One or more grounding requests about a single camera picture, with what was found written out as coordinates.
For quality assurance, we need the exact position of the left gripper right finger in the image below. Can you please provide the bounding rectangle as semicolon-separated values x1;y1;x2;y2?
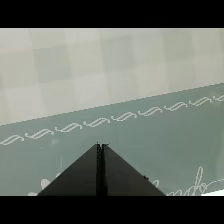
100;143;167;197

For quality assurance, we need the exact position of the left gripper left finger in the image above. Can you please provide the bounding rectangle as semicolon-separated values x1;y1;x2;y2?
37;143;101;197

